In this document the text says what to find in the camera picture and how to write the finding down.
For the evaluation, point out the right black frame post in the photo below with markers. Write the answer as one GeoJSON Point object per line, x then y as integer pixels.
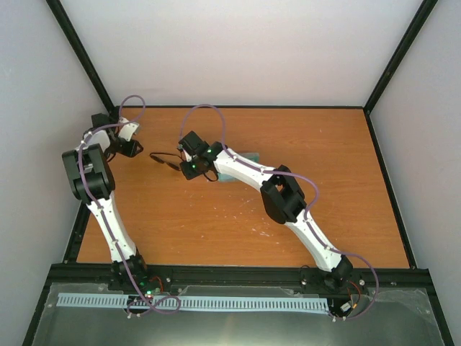
{"type": "Point", "coordinates": [416, 24]}

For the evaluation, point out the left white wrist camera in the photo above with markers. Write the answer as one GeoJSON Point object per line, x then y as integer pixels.
{"type": "Point", "coordinates": [128, 129]}

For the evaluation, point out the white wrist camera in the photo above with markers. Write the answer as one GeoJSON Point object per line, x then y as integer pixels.
{"type": "Point", "coordinates": [128, 129]}
{"type": "Point", "coordinates": [183, 153]}

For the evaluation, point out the left black frame post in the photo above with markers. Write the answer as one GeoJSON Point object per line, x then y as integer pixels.
{"type": "Point", "coordinates": [78, 48]}

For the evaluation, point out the clear acrylic cover plate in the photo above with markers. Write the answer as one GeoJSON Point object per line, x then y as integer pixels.
{"type": "Point", "coordinates": [398, 317]}

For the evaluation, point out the grey glasses case green lining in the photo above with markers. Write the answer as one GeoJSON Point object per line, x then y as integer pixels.
{"type": "Point", "coordinates": [252, 156]}

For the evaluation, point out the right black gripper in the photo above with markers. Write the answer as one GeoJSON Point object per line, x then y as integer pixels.
{"type": "Point", "coordinates": [187, 173]}

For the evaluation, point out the black frame post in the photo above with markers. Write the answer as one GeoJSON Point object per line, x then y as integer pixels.
{"type": "Point", "coordinates": [416, 24]}
{"type": "Point", "coordinates": [78, 48]}

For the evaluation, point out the light blue slotted cable duct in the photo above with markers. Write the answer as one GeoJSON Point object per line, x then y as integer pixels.
{"type": "Point", "coordinates": [196, 303]}

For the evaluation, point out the left controller board with leds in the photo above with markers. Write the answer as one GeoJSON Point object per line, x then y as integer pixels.
{"type": "Point", "coordinates": [151, 286]}

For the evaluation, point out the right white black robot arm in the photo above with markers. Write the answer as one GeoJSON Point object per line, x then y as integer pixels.
{"type": "Point", "coordinates": [282, 197]}

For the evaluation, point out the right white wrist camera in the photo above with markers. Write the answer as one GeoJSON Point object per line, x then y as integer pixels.
{"type": "Point", "coordinates": [183, 153]}

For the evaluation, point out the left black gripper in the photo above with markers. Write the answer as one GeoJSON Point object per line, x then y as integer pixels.
{"type": "Point", "coordinates": [131, 151]}

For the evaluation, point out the black sunglasses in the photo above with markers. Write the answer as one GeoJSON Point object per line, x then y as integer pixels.
{"type": "Point", "coordinates": [172, 159]}

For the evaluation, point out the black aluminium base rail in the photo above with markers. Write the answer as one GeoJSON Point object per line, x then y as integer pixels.
{"type": "Point", "coordinates": [299, 279]}

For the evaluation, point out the right controller board with wires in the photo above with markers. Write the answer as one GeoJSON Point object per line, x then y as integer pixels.
{"type": "Point", "coordinates": [354, 294]}

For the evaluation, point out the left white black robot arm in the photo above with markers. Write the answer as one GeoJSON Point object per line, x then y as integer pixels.
{"type": "Point", "coordinates": [92, 182]}

